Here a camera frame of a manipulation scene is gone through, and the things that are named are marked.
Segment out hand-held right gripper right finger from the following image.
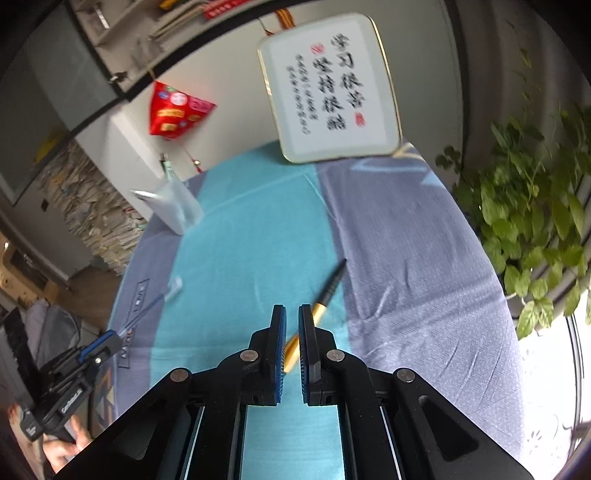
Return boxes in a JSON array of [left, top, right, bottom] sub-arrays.
[[298, 304, 535, 480]]

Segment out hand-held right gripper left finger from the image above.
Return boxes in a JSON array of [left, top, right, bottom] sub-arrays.
[[53, 304, 287, 480]]

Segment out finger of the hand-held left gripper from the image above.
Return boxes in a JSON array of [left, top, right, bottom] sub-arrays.
[[79, 329, 122, 363], [87, 351, 112, 375]]

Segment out yellow black pen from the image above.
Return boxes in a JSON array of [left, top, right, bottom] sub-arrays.
[[283, 258, 348, 374]]

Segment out clear blue ink pen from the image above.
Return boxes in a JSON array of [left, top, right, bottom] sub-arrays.
[[120, 276, 184, 334]]

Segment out translucent plastic cup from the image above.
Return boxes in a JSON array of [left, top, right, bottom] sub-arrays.
[[152, 178, 205, 236]]

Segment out person's left hand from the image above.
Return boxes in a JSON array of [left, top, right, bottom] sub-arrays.
[[41, 415, 93, 474]]

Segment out grey bag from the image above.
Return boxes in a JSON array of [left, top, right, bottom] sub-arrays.
[[22, 304, 82, 371]]

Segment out blue printed tablecloth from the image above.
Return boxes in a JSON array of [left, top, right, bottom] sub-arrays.
[[108, 138, 528, 480]]

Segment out stack of old papers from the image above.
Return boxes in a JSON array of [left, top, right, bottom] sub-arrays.
[[39, 140, 151, 276]]

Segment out red hanging ornament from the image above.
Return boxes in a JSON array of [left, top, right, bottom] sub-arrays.
[[148, 80, 217, 173]]

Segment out green potted plant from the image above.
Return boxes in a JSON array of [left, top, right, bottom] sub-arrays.
[[436, 46, 591, 340]]

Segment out framed calligraphy plaque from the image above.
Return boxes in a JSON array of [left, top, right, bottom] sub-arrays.
[[257, 13, 403, 165]]

